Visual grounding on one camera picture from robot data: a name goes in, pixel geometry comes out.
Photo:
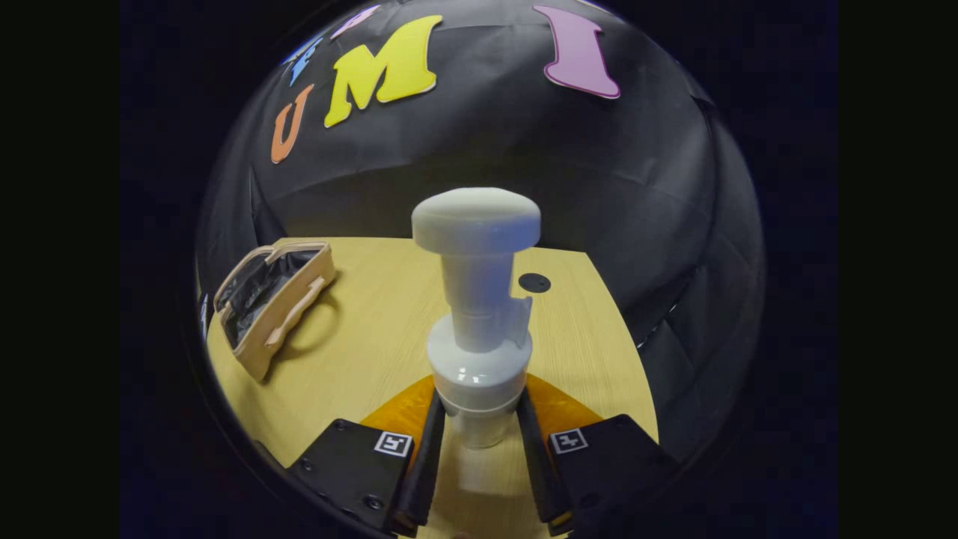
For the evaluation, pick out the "black round table grommet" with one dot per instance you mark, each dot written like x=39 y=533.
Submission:
x=534 y=283

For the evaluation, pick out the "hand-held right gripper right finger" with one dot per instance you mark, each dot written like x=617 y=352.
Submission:
x=533 y=464

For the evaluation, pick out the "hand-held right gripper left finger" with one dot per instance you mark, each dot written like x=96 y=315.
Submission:
x=428 y=464

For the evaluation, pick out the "beige suitcase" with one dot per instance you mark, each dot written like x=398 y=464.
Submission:
x=288 y=314

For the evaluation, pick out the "white pump bottle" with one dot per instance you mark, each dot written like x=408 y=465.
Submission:
x=479 y=299

